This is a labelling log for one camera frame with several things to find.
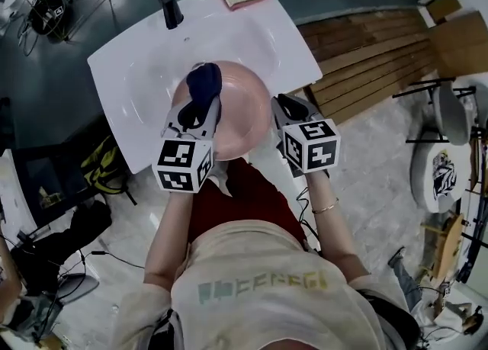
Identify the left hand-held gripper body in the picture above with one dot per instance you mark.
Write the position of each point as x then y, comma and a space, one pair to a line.
179, 165

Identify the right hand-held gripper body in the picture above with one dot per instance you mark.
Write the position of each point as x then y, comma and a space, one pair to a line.
312, 146

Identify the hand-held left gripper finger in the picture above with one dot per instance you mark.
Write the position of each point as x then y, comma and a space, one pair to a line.
177, 117
209, 123

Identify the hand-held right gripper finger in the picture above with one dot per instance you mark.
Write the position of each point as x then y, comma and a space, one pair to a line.
280, 112
305, 112

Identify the big pink plate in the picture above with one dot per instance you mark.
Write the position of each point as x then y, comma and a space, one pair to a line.
244, 112

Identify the dark blue cloth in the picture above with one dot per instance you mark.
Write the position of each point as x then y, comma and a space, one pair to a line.
204, 81

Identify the person's left forearm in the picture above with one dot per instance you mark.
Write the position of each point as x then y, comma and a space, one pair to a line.
167, 234

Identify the person's right forearm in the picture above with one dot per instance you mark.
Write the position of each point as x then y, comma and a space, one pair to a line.
335, 241

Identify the white sink basin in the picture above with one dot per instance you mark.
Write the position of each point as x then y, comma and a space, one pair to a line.
129, 74

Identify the red trousers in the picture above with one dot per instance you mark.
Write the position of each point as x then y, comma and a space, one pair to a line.
244, 203

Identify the yellow black backpack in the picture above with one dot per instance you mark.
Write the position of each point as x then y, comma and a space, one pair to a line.
103, 165

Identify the wooden slat deck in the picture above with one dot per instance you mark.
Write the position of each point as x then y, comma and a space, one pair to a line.
362, 55

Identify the black faucet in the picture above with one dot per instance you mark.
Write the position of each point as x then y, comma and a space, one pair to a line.
169, 5

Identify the white round cushion tiger print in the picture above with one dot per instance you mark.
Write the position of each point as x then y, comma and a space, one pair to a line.
438, 177

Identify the cream t-shirt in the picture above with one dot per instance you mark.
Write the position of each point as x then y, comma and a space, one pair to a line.
267, 295

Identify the round black floor bag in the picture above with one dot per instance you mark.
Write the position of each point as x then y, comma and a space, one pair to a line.
47, 17

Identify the large cardboard sheet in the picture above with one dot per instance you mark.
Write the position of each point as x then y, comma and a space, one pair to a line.
461, 47

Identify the wooden board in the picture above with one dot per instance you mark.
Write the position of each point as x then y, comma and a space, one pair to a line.
450, 249

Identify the small cardboard box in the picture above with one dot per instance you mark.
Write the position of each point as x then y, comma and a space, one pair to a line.
444, 9

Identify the grey chair with black frame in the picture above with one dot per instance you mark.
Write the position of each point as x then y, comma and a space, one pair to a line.
453, 112

